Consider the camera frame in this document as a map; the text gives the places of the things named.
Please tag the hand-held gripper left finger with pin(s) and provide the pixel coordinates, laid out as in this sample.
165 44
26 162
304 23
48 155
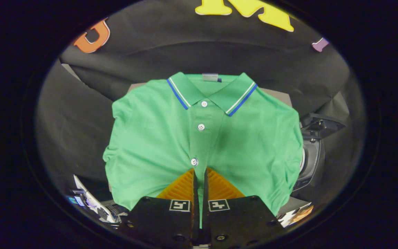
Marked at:
157 221

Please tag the green polo shirt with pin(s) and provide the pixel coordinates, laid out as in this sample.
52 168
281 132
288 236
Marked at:
150 138

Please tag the orange white printed sheet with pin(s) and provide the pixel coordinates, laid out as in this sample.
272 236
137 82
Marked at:
297 214

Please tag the printed paper sheets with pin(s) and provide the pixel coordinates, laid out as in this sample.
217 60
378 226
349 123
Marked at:
92 202

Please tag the grey cabinet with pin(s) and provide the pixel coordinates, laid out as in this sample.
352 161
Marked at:
278 97

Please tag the dark grey washing machine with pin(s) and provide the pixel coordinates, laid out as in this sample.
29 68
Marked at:
311 159

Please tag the black backdrop cloth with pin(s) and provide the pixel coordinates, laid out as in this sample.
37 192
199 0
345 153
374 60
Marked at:
150 52

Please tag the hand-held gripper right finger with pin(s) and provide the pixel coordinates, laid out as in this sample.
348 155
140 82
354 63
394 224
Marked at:
240 221

